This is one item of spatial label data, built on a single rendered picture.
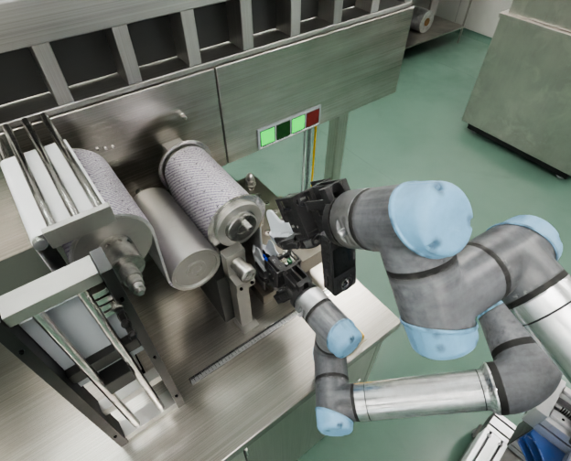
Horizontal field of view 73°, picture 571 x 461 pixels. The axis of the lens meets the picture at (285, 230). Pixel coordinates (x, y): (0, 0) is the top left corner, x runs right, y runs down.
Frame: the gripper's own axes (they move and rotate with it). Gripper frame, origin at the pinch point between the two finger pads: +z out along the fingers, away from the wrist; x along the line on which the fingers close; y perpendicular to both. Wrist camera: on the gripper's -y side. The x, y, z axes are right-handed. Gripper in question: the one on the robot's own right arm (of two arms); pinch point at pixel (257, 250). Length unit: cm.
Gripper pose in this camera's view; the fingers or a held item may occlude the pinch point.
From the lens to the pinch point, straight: 102.6
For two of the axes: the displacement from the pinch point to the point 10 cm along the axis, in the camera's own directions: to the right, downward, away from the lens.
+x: -8.0, 4.4, -4.1
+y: 0.0, -6.8, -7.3
